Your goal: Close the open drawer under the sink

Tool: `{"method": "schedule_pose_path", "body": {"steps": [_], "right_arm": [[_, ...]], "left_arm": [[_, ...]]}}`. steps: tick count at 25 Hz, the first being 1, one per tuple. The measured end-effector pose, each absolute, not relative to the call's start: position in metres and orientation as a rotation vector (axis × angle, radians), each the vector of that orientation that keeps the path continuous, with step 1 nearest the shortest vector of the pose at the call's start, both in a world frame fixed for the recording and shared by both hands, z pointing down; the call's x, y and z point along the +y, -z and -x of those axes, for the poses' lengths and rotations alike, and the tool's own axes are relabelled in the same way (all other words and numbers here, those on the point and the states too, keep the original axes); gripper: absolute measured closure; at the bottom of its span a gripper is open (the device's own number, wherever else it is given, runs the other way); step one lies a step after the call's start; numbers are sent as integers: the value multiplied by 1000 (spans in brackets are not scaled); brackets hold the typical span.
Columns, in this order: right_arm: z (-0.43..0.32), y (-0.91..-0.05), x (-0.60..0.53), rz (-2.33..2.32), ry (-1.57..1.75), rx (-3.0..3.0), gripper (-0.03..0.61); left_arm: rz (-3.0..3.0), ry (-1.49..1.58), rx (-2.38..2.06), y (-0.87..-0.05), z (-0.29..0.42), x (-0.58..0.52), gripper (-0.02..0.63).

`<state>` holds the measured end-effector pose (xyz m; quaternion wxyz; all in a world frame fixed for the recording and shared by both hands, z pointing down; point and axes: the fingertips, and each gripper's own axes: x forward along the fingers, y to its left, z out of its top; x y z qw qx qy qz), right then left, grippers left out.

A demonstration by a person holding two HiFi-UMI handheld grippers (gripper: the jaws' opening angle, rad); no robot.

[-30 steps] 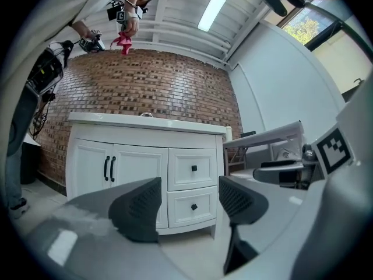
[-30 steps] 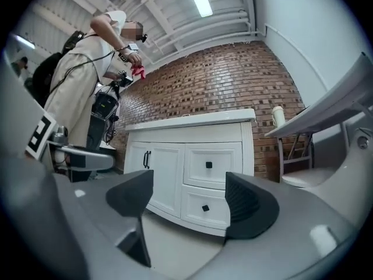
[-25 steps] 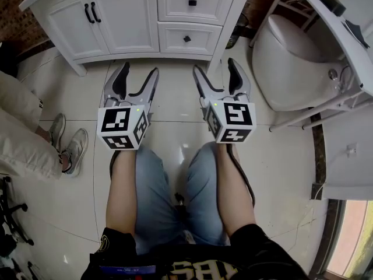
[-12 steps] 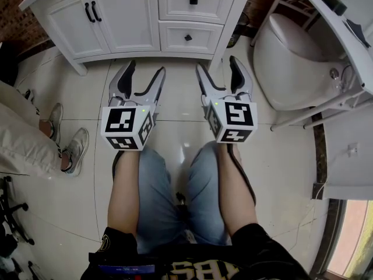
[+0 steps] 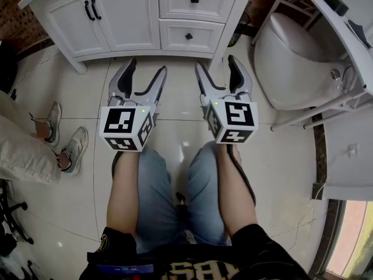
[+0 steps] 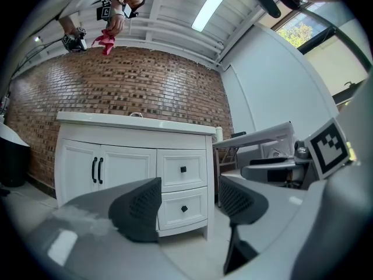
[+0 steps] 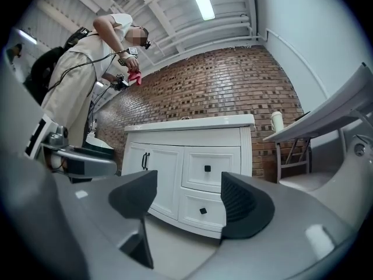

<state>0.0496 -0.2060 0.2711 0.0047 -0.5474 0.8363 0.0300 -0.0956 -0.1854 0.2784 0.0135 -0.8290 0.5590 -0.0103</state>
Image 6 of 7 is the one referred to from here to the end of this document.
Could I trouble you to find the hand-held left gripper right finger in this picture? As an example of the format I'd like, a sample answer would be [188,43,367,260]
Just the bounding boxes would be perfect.
[219,175,269,275]

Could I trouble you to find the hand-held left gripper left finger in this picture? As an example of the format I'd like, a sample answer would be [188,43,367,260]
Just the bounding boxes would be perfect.
[108,177,163,243]

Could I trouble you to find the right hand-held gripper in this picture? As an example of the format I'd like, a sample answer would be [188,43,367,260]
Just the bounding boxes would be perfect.
[241,117,351,190]

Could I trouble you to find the white drawer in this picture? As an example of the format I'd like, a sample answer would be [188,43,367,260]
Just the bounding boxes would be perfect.
[156,149,208,193]
[157,186,209,232]

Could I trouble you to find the white folding table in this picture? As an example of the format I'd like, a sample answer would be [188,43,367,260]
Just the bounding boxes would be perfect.
[212,120,295,208]

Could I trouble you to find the white cabinet door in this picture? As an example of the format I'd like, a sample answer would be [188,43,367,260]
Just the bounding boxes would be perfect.
[98,145,158,191]
[59,138,101,207]

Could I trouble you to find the white vanity cabinet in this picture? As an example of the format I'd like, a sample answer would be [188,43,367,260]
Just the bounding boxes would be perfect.
[54,124,217,242]

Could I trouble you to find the white basin countertop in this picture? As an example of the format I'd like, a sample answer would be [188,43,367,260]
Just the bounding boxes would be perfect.
[56,111,217,136]

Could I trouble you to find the person's light shirt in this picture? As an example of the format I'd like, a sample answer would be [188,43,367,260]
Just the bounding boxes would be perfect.
[337,74,373,169]

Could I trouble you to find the black framed window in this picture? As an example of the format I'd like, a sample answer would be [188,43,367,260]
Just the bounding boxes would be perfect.
[272,1,373,107]

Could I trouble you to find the black bin with white lid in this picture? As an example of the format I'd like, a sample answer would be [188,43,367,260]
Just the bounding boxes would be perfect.
[0,123,31,188]

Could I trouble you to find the white ceiling pipes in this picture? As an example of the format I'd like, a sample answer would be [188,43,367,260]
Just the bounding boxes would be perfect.
[125,17,226,62]

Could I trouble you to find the long ceiling light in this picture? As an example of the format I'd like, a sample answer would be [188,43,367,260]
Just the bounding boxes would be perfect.
[191,0,240,33]

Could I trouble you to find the red cloth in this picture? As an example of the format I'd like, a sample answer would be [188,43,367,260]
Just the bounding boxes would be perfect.
[91,29,116,57]

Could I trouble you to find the black white tracking device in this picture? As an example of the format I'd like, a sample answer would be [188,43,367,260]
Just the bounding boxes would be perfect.
[61,27,88,53]

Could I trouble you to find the wrist tracking device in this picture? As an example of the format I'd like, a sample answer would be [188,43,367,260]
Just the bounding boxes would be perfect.
[96,0,147,22]

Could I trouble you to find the black head-mounted camera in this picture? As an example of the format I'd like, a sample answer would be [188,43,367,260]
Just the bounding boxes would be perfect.
[244,0,309,19]

